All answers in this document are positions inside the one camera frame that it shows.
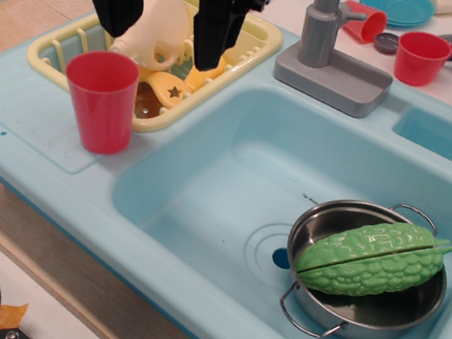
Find grey toy faucet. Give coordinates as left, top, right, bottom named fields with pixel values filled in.
left=274, top=0, right=393, bottom=118

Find red cup lying down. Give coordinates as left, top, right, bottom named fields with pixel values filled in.
left=342, top=0, right=387, bottom=44

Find green bitter melon toy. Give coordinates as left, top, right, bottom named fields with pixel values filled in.
left=294, top=222, right=452, bottom=297

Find stacked blue plates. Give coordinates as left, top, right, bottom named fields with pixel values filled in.
left=359, top=0, right=435, bottom=27

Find steel pot with handles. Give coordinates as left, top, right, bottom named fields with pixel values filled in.
left=279, top=200, right=447, bottom=339

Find red plastic cup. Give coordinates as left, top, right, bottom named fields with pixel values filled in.
left=65, top=50, right=139, bottom=155

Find orange tape piece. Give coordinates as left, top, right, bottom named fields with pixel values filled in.
left=0, top=303, right=29, bottom=330

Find dark grey small lid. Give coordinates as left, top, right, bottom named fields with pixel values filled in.
left=374, top=32, right=399, bottom=55

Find red cup upright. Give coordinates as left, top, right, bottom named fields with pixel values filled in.
left=394, top=31, right=452, bottom=87

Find cream plastic pitcher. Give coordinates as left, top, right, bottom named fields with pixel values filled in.
left=110, top=0, right=190, bottom=72

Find orange star spatula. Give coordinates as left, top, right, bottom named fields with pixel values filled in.
left=137, top=57, right=227, bottom=109

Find yellow dish rack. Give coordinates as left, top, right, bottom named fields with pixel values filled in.
left=26, top=0, right=283, bottom=133

